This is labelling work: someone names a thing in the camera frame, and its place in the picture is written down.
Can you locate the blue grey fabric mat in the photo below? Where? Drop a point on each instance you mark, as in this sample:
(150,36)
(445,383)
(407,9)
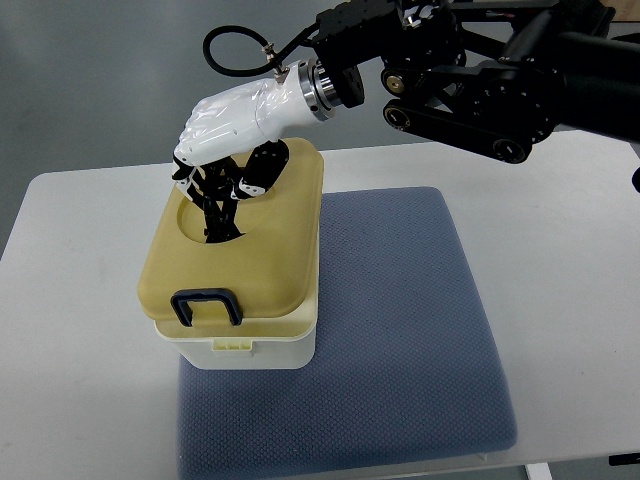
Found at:
(405,367)

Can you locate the dark front latch clip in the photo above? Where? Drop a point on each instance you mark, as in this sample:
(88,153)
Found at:
(182,300)

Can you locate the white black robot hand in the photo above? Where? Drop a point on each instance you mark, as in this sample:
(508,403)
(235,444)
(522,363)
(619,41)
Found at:
(247,116)

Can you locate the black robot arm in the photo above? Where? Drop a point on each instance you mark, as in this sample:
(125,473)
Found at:
(493,78)

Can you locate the white storage box base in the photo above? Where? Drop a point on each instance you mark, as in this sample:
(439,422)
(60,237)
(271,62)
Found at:
(259,343)

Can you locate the yellow storage box lid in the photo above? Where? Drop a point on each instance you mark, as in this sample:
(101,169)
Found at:
(268,267)

